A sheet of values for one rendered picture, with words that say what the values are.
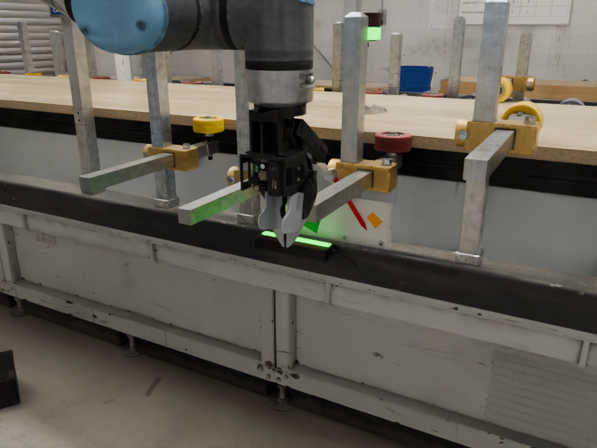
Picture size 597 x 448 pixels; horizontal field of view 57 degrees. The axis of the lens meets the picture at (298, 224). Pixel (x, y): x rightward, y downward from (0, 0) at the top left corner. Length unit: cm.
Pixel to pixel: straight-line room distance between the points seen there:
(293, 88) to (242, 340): 118
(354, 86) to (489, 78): 25
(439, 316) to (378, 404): 49
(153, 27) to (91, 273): 158
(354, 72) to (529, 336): 61
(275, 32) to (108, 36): 20
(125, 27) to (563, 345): 93
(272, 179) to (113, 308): 147
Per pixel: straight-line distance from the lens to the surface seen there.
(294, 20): 71
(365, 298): 122
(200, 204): 103
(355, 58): 107
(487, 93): 101
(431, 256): 111
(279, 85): 71
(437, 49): 850
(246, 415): 179
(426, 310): 118
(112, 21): 64
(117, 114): 173
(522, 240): 129
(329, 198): 90
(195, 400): 187
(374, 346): 155
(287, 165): 71
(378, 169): 107
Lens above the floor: 112
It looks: 20 degrees down
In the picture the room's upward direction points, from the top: straight up
